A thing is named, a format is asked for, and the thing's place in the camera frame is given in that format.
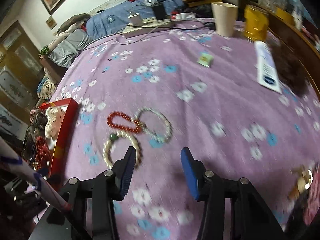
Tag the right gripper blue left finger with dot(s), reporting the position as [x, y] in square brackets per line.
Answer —
[123, 170]

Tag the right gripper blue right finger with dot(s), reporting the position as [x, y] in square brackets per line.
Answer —
[194, 174]

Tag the red tray white inside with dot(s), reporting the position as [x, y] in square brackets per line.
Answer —
[69, 106]

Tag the white cherry print scrunchie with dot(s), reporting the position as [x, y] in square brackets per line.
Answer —
[55, 116]

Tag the dark red dotted scrunchie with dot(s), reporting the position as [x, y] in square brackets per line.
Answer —
[43, 155]

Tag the black hair claw clip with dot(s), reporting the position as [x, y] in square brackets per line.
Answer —
[29, 146]

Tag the grey patterned scrunchie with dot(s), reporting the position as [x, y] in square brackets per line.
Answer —
[38, 118]

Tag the purple floral bed sheet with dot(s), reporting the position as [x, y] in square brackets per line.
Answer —
[235, 126]

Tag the striped blanket on floor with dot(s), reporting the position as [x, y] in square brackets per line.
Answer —
[46, 88]

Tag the small green white packet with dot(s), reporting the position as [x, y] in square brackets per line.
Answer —
[205, 59]

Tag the pink and black jacket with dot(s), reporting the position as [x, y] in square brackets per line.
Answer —
[303, 222]

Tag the brown hair wig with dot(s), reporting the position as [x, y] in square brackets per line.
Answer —
[290, 70]

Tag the brown armchair with clothes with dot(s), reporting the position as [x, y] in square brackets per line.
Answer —
[71, 39]

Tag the wooden wardrobe glass doors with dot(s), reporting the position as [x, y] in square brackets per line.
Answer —
[21, 72]

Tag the white power strip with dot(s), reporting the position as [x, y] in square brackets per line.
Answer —
[136, 30]

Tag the white phone charger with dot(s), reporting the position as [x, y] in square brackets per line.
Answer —
[135, 19]

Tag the blue plaid quilt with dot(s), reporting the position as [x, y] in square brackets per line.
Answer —
[114, 18]

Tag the beige plastic cup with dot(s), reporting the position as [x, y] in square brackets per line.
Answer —
[225, 15]

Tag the yellow jar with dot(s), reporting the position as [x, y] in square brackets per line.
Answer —
[256, 23]

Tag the wooden headboard shelf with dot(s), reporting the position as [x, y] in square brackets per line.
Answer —
[295, 32]

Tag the gold keychain with keys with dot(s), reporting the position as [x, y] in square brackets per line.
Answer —
[303, 181]

